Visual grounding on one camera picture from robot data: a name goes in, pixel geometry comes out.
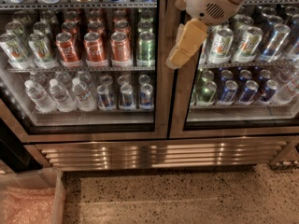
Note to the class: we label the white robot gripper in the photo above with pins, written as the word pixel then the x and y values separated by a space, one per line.
pixel 207 4

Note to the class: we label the fridge glass door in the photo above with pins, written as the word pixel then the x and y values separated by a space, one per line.
pixel 191 120
pixel 79 17

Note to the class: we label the right door left 7up can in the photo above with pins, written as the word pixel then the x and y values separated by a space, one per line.
pixel 220 48

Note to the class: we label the door 7up can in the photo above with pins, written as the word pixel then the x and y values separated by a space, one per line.
pixel 250 40
pixel 220 48

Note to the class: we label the right door water bottle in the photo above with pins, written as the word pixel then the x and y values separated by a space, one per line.
pixel 288 91

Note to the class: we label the steel fridge bottom grille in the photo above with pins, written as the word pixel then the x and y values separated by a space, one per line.
pixel 159 154

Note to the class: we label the front green soda can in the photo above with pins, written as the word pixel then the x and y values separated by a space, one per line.
pixel 146 49

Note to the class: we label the green can lower right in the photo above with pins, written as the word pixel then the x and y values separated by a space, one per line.
pixel 206 92

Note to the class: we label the left blue can lower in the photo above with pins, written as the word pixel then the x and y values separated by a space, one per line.
pixel 228 92

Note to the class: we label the right red bull can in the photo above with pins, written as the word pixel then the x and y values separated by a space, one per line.
pixel 146 96

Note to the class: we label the red bull can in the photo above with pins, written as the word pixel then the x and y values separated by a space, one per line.
pixel 105 98
pixel 146 96
pixel 127 97

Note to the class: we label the silver blue tall can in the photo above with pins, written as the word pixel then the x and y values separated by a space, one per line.
pixel 270 49

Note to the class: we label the coca-cola can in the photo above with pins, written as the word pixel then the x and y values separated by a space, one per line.
pixel 68 51
pixel 95 51

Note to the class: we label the middle red bull can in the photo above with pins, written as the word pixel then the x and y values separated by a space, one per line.
pixel 127 97

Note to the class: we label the left red bull can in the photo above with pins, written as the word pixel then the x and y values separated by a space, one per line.
pixel 105 98

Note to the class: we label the front left coca-cola can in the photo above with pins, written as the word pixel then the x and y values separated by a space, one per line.
pixel 68 51

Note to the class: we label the middle water bottle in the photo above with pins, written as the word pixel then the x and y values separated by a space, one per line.
pixel 62 97

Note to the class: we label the left water bottle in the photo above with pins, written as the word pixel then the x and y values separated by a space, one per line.
pixel 44 103

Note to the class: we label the front left 7up can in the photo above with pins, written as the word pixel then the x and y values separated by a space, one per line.
pixel 14 48

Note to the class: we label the clear plastic storage bin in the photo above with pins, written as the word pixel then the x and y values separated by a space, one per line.
pixel 40 179

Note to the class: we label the pink bubble wrap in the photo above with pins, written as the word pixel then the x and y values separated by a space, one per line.
pixel 26 206

